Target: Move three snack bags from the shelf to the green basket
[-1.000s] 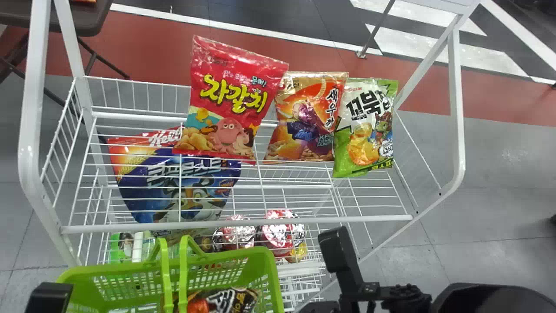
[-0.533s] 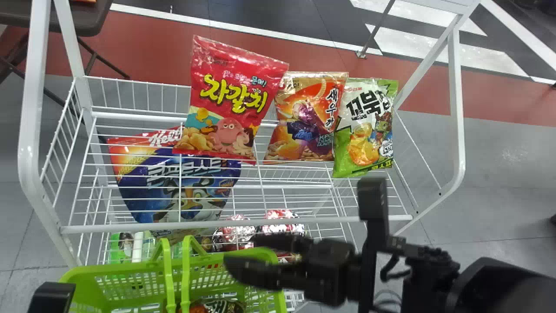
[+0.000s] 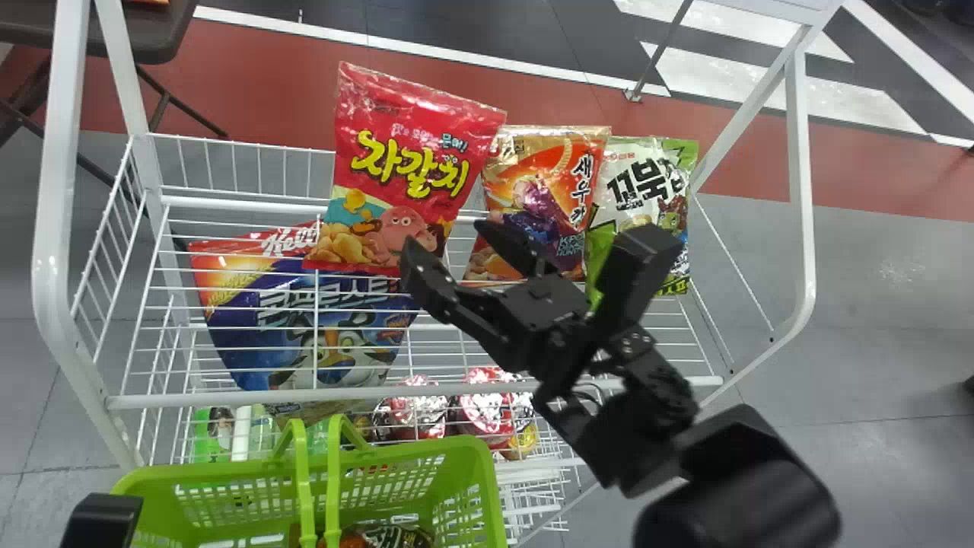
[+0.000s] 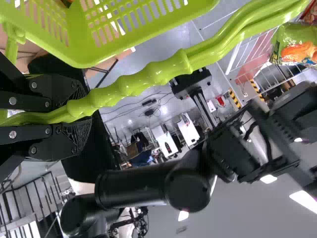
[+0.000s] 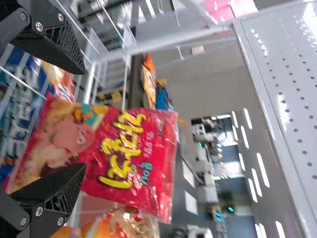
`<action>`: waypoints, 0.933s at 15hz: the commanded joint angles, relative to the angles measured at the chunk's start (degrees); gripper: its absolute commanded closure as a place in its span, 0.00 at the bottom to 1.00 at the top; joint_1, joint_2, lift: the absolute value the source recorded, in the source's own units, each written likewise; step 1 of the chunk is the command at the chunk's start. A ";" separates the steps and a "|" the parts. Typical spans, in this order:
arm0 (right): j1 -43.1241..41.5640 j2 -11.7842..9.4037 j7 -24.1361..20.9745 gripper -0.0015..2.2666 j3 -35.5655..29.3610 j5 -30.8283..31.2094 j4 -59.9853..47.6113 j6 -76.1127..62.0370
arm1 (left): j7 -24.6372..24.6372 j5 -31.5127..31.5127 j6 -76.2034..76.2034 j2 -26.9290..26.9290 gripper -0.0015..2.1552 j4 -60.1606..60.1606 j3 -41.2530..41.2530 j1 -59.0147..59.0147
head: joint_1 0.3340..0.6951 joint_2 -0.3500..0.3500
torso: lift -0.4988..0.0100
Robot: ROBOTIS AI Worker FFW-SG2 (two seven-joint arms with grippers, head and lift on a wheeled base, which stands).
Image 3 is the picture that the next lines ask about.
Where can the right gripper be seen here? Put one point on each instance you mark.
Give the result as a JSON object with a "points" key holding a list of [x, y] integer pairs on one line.
{"points": [[525, 320]]}

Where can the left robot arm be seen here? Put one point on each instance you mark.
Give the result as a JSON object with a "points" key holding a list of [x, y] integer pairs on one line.
{"points": [[99, 521]]}

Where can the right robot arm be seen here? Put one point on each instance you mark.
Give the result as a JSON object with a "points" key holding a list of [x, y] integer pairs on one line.
{"points": [[730, 487]]}

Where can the orange snack packet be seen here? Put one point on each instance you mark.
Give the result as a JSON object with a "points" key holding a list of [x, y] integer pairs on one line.
{"points": [[544, 175]]}

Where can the red snack packet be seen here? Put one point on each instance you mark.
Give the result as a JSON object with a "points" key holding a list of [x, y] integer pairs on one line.
{"points": [[415, 129]]}

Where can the blue cereal bag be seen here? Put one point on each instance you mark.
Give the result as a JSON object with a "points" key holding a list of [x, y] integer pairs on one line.
{"points": [[304, 335]]}

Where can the green snack packet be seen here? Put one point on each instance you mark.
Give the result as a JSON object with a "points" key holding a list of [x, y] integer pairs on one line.
{"points": [[647, 179]]}

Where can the green basket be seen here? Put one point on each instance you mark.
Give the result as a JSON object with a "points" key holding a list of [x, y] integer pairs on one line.
{"points": [[464, 487]]}

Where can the black snack packet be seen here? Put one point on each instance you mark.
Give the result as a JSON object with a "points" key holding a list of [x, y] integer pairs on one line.
{"points": [[384, 537]]}

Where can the dark side table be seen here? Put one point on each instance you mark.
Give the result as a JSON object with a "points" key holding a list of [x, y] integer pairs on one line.
{"points": [[152, 30]]}

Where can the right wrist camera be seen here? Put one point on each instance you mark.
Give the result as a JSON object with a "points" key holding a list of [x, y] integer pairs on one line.
{"points": [[639, 266]]}

